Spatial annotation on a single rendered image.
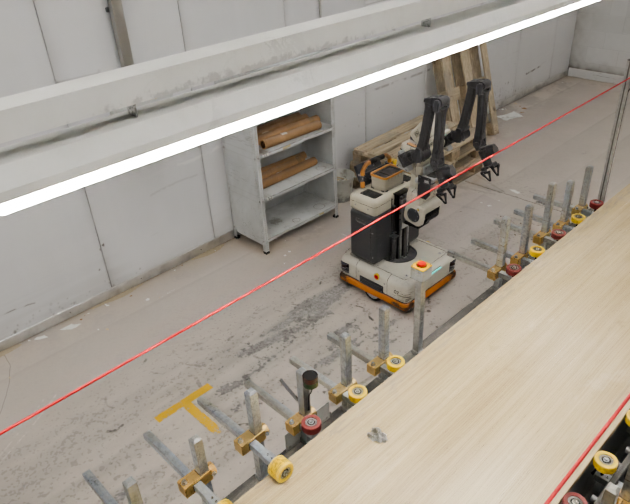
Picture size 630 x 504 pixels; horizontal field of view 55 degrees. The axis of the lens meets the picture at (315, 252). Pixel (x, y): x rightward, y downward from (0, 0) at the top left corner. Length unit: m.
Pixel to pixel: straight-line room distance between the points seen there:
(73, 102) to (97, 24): 3.38
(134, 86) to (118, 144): 0.11
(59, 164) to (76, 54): 3.35
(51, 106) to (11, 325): 3.79
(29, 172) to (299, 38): 0.63
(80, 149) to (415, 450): 1.72
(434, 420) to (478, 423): 0.17
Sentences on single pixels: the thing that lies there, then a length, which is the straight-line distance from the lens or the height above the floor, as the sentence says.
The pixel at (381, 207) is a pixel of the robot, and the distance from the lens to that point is 4.30.
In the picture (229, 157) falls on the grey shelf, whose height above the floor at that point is 0.80.
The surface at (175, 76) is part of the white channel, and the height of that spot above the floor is 2.44.
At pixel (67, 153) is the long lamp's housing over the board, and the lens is 1.12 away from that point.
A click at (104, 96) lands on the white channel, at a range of 1.14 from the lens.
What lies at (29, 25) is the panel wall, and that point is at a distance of 4.31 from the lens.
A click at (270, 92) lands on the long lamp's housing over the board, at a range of 1.33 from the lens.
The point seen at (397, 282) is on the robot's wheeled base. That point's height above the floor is 0.27.
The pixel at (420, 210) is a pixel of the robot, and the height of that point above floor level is 0.78.
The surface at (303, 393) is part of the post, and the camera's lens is 2.48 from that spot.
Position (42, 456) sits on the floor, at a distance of 3.99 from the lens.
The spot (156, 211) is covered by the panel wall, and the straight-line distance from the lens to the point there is 4.99.
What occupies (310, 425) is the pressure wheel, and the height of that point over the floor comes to 0.90.
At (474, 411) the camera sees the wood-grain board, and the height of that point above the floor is 0.90.
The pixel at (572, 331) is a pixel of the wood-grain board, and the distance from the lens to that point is 3.07.
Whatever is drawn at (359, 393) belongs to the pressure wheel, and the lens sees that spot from 2.61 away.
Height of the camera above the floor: 2.74
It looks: 32 degrees down
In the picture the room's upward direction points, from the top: 3 degrees counter-clockwise
